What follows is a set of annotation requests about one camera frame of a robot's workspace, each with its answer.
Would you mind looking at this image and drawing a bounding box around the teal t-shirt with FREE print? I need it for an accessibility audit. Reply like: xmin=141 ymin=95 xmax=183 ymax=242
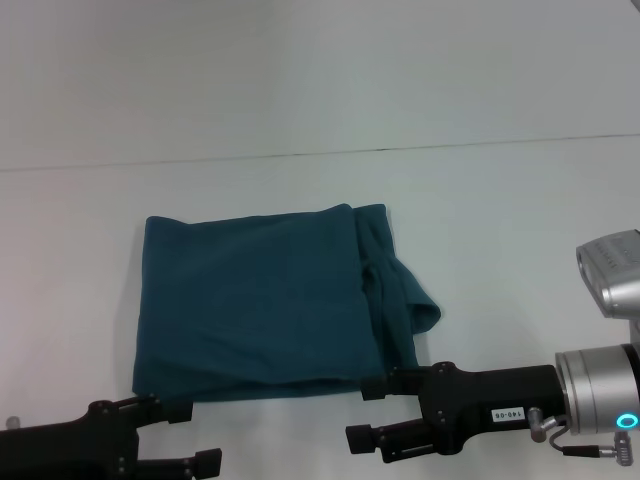
xmin=130 ymin=202 xmax=444 ymax=404

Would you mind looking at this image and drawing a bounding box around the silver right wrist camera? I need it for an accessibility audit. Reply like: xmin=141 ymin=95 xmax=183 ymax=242
xmin=574 ymin=228 xmax=640 ymax=321

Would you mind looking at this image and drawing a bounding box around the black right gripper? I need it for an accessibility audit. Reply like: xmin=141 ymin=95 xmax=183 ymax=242
xmin=344 ymin=361 xmax=570 ymax=465

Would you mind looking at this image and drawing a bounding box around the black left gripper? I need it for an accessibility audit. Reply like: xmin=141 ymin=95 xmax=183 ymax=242
xmin=0 ymin=394 xmax=223 ymax=480

